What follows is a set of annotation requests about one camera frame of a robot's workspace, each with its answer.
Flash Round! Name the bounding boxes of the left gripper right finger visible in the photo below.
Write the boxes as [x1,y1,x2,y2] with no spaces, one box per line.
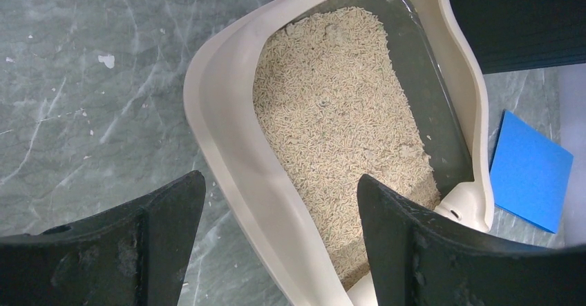
[357,175,585,305]

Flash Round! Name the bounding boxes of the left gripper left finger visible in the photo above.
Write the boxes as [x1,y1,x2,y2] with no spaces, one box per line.
[1,171,206,305]

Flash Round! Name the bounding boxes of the beige litter box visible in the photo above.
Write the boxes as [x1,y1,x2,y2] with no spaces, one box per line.
[183,0,495,305]

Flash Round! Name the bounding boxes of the cat litter pile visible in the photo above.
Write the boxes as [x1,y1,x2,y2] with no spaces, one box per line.
[253,7,440,289]

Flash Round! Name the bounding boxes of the blue sheet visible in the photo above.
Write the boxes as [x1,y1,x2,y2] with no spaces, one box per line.
[490,111,574,233]

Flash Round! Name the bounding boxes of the black trash bin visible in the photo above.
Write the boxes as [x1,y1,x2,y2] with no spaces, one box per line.
[450,0,585,74]

